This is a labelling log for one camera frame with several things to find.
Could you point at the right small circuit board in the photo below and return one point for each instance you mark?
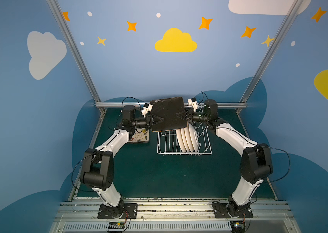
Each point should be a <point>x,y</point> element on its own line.
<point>237,227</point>

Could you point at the small circuit board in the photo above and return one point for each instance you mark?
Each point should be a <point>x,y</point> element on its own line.
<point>237,227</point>
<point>115,227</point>

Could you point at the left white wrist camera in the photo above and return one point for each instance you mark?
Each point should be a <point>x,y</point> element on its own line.
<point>147,108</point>

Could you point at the right aluminium frame post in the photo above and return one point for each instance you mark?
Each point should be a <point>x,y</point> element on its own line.
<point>279,36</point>

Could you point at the white wire dish rack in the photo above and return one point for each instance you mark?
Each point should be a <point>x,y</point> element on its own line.
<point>167,140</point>

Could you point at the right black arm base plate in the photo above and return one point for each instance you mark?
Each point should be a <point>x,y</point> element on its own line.
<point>220,210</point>

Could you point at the aluminium frame post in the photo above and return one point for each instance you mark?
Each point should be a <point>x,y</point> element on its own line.
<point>279,36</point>
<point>62,23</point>

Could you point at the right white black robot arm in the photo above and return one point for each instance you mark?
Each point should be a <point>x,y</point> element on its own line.
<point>256,163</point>

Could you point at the rear aluminium frame rail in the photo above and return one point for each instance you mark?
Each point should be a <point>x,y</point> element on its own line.
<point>136,104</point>

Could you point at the front aluminium rail bed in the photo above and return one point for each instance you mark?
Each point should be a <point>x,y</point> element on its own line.
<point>174,216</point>

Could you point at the left aluminium frame post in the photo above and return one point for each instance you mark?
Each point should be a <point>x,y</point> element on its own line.
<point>62,23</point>

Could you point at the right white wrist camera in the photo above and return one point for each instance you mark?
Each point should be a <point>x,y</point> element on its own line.
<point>192,102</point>

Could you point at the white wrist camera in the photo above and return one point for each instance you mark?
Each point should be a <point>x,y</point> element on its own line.
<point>192,102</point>
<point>147,108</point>

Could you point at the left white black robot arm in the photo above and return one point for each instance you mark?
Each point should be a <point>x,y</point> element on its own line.
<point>97,169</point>

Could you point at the left small circuit board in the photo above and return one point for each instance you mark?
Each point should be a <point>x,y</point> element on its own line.
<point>115,227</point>

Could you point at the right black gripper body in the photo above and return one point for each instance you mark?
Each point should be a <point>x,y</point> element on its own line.
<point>189,117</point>

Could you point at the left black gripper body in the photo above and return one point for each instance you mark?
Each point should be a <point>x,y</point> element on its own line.
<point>149,121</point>

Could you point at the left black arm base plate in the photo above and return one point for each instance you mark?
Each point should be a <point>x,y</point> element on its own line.
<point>127,210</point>

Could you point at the white round plate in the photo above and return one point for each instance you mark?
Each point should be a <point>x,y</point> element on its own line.
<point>180,140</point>
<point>194,137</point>
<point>184,140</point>
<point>189,138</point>

